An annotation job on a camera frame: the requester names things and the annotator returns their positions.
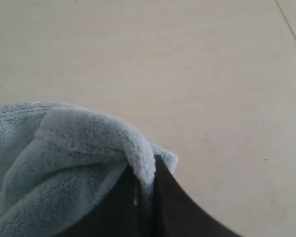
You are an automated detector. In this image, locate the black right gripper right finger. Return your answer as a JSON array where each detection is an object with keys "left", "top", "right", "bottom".
[{"left": 151, "top": 155, "right": 239, "bottom": 237}]

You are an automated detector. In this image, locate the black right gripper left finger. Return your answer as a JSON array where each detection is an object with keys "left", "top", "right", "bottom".
[{"left": 75, "top": 167, "right": 138, "bottom": 237}]

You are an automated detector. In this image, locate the light blue terry towel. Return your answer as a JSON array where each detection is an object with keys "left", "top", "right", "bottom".
[{"left": 0, "top": 103, "right": 178, "bottom": 237}]

